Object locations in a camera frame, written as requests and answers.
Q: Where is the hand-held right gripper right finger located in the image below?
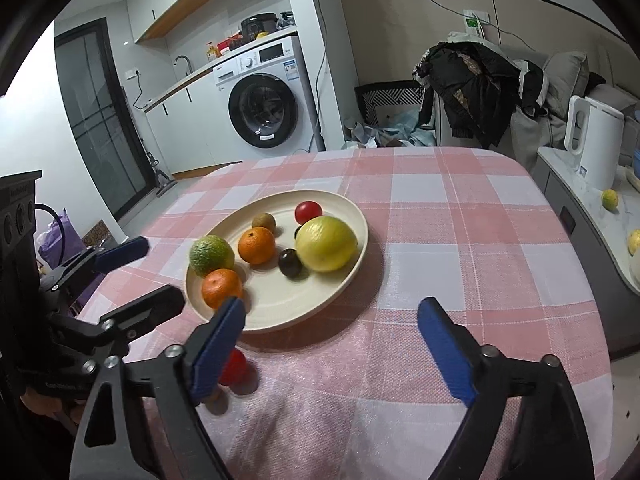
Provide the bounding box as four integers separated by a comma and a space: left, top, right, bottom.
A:
417, 297, 596, 480

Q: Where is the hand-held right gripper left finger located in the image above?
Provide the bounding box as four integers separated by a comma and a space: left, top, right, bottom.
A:
69, 296, 247, 480

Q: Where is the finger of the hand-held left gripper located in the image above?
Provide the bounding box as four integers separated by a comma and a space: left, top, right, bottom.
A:
49, 285, 185, 359
39, 236, 150, 293

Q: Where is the red tomato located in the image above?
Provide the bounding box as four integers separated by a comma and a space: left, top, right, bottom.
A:
294, 200, 323, 226
218, 348, 248, 386

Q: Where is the large orange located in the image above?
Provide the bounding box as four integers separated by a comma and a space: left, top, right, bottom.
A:
201, 268, 245, 311

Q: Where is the green mottled orange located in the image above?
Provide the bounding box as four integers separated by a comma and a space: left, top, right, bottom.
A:
189, 235, 236, 278

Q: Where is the cream round plate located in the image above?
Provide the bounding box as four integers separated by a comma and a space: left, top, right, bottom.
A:
184, 189, 383, 333

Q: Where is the person's left hand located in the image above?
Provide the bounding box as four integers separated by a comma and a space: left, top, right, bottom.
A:
20, 392, 85, 423

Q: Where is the patterned cardboard box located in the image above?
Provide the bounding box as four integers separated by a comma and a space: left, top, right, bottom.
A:
82, 222, 108, 248

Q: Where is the purple plastic bag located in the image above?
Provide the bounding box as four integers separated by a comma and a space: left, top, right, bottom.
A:
37, 208, 88, 271

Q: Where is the floor mop head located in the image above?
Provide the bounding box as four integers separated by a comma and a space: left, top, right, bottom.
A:
149, 152, 177, 197

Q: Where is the small mandarin orange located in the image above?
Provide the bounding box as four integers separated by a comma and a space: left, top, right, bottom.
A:
237, 227, 277, 266

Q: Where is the pink checkered tablecloth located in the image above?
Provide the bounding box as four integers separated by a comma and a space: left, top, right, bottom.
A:
75, 146, 613, 480

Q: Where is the dark framed glass door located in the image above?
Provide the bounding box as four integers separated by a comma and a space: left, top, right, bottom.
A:
54, 17, 153, 221

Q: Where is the white base cabinet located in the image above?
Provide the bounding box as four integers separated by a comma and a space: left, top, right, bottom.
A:
144, 67, 236, 176

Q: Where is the white side counter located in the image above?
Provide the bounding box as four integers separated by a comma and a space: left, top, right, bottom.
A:
532, 146, 640, 356

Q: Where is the white upper cabinet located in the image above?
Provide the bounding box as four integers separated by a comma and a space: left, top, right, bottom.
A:
125, 0, 213, 46

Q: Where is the white washing machine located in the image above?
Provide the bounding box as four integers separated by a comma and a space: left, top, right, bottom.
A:
212, 35, 321, 153

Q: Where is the white electric kettle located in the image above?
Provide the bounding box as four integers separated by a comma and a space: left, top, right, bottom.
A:
564, 95, 626, 191

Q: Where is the black rice cooker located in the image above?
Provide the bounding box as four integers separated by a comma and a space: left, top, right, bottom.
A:
241, 12, 278, 41

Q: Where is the pile of dark clothing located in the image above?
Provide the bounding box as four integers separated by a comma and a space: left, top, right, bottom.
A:
414, 41, 548, 148

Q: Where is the black patterned box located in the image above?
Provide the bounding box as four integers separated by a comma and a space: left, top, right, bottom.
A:
354, 80, 426, 148

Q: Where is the white wall socket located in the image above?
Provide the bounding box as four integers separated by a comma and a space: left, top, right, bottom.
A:
462, 9, 491, 38

